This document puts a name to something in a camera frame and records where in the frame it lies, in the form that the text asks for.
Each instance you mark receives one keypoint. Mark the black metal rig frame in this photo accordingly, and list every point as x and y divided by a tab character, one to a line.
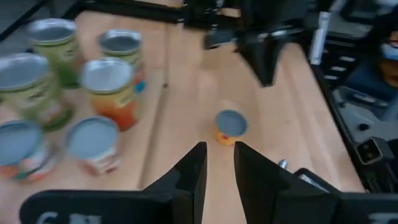
140	11

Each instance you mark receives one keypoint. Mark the tall green oranges can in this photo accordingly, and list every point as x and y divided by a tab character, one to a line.
53	34

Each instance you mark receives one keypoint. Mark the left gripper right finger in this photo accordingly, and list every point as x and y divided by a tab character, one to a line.
255	193

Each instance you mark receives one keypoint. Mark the short diced tomatoes can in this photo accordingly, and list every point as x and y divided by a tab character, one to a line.
91	140

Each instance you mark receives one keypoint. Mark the short yellow pineapple rings can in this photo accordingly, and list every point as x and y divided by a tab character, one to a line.
231	123

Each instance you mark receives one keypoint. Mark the grey chair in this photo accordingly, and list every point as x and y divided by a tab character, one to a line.
367	112

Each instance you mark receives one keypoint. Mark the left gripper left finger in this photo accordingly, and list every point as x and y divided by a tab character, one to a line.
189	193

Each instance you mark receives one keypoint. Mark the tall tomatoes can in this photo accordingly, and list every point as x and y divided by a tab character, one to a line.
121	43

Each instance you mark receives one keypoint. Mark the black camera module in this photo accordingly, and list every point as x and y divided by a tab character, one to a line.
370	151

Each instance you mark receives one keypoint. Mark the tall red pineapple can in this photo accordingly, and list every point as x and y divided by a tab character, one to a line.
107	77

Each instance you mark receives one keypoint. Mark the black crossbeam silver brackets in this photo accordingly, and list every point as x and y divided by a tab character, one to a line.
342	124

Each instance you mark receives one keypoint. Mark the person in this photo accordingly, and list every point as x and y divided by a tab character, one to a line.
388	51

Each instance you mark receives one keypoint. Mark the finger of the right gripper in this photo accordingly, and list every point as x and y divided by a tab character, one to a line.
253	53
272	53

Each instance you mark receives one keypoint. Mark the short oranges can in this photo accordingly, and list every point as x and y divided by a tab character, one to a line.
18	143

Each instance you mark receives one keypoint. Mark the tall green pears can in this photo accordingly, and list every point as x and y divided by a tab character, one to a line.
25	74

